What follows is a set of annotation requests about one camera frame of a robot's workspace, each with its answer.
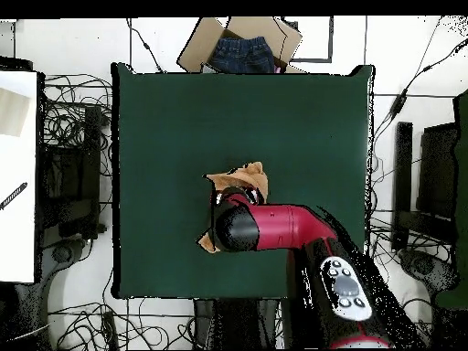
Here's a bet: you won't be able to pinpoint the tan terry towel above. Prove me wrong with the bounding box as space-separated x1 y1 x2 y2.
197 161 270 254

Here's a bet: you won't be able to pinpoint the black flat panel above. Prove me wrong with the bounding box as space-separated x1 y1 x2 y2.
415 122 461 220

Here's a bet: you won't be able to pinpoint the dark green table cloth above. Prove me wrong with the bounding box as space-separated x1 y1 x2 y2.
110 61 376 301

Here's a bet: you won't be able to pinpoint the blue denim jeans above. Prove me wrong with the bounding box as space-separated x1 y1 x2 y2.
208 36 278 75

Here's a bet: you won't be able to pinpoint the black upright bar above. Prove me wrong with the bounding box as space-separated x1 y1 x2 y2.
391 121 414 252

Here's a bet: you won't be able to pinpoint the open cardboard box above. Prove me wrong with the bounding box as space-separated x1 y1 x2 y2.
176 16 304 75

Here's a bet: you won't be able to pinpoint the black office chair base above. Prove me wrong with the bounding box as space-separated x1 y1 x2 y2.
397 248 461 297
10 237 90 350

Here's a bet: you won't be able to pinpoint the black equipment rack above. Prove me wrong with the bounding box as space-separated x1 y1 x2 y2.
36 104 107 244

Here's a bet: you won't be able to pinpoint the black power strip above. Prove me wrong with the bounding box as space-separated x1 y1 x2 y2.
101 309 119 350

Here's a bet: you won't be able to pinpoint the white side table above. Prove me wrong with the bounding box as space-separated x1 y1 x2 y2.
0 69 39 284

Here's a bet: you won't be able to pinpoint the beige sheet of card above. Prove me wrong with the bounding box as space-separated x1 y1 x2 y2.
0 86 33 139

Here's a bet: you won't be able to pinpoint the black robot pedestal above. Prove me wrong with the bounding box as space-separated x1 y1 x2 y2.
192 298 281 350

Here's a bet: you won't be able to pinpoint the black cable with adapter block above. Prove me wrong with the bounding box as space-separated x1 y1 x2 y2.
372 36 468 147

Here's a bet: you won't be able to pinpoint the black rectangular frame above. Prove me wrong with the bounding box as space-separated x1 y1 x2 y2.
281 16 335 64

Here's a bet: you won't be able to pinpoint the black cable with inline plug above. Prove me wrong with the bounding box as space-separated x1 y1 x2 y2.
125 16 165 73

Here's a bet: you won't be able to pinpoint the tangle of black cables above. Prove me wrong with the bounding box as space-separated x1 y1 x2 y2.
47 297 195 350
40 73 113 176

